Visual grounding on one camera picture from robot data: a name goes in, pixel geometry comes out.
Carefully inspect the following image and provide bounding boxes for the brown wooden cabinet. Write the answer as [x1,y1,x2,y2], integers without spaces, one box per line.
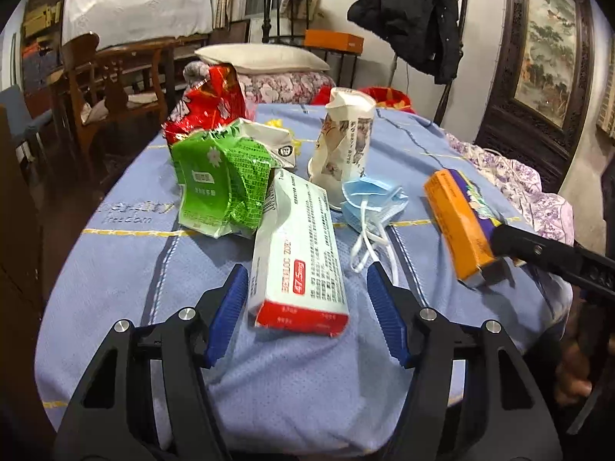
[0,106,44,322]

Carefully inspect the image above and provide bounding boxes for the white cloth cover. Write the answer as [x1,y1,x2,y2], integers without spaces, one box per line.
[61,0,214,51]

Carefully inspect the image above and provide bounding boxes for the black padded jacket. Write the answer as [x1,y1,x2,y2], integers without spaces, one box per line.
[347,0,463,85]

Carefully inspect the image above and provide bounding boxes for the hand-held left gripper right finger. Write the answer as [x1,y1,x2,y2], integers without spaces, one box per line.
[366,265,568,461]

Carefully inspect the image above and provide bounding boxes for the white and red medicine box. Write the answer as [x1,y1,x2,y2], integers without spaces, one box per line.
[246,168,351,338]

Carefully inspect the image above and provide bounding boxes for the stack of cardboard boxes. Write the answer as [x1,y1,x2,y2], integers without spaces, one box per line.
[19,0,65,92]

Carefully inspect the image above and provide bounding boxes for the carved wooden framed painting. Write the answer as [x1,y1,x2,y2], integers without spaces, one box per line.
[473,0,597,193]

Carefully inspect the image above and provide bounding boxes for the red patterned blanket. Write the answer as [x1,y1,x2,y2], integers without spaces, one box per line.
[312,85,414,113]

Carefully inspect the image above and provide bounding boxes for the wooden table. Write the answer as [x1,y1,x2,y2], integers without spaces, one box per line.
[96,33,212,101]

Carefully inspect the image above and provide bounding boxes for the purple floral sheet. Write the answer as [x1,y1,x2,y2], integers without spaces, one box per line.
[444,132,575,245]

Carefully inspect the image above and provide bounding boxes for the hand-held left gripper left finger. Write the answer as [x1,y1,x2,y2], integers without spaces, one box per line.
[53,264,251,461]

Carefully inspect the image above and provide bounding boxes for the light blue blanket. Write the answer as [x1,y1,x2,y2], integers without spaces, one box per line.
[35,103,577,447]

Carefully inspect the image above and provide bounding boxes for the orange and purple medicine box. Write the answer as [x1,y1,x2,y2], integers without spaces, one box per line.
[423,169,510,289]

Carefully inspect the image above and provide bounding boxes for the blue chair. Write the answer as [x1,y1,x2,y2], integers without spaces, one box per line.
[0,84,53,164]

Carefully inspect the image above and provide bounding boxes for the yellow yarn pom-pom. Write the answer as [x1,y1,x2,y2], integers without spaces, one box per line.
[264,118,308,154]

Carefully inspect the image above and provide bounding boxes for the blue face mask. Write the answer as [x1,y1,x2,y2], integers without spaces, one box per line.
[340,177,409,274]

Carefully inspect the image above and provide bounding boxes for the cream pillow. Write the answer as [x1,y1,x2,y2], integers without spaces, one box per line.
[193,43,331,74]

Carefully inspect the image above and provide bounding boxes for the grey fuzzy cloth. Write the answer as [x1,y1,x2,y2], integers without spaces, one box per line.
[183,61,212,90]

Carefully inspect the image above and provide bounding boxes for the green plastic package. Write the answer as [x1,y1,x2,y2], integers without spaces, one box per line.
[170,118,296,240]

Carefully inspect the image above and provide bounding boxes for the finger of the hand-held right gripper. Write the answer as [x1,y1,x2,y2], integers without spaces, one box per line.
[490,225,615,305]

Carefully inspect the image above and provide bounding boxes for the red snack bag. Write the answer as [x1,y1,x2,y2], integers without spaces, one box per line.
[162,63,247,147]

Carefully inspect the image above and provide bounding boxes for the flat orange box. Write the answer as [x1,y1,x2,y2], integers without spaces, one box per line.
[304,30,365,53]

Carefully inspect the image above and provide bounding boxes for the folded floral quilt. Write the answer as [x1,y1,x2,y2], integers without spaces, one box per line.
[235,71,337,105]

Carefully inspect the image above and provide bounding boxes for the white patterned paper bag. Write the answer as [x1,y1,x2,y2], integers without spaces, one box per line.
[307,87,376,211]

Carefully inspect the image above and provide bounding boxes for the wooden armchair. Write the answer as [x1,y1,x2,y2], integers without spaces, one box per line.
[60,33,176,178]

